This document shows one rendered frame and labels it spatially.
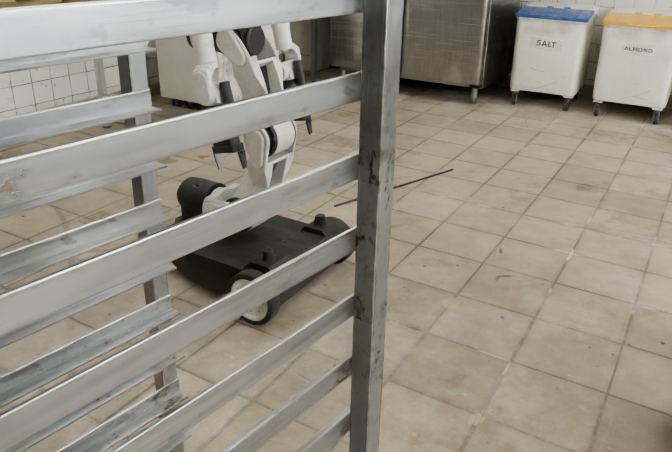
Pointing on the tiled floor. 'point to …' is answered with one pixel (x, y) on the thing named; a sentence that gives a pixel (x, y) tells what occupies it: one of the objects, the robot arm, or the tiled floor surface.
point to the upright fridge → (442, 14)
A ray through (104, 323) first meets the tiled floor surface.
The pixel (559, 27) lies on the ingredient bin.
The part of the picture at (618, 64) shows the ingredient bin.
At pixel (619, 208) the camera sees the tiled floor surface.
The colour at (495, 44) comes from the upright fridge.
